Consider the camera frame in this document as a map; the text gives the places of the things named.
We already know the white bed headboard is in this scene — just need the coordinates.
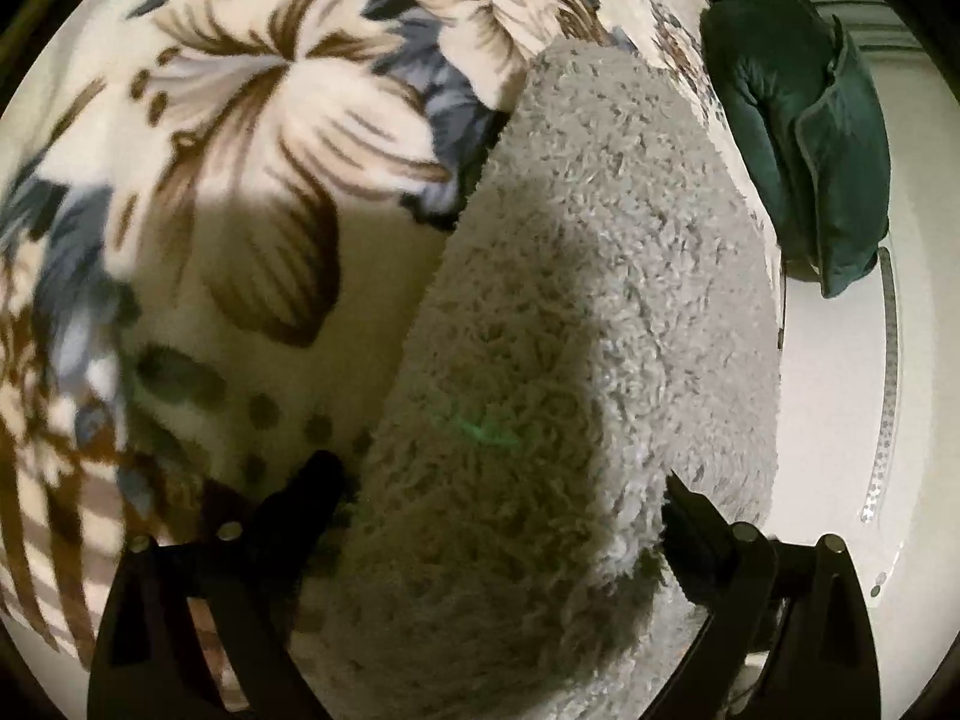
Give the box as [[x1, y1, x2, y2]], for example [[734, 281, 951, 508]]
[[776, 0, 942, 616]]

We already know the grey fluffy blanket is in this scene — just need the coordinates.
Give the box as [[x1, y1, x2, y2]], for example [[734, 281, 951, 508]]
[[291, 41, 785, 720]]

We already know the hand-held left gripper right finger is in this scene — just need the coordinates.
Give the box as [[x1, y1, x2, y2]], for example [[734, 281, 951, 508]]
[[645, 469, 883, 720]]

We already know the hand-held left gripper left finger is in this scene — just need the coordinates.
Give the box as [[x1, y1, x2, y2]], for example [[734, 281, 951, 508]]
[[86, 450, 350, 720]]

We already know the floral printed blanket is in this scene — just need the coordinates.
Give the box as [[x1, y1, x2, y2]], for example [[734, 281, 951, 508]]
[[0, 0, 785, 695]]

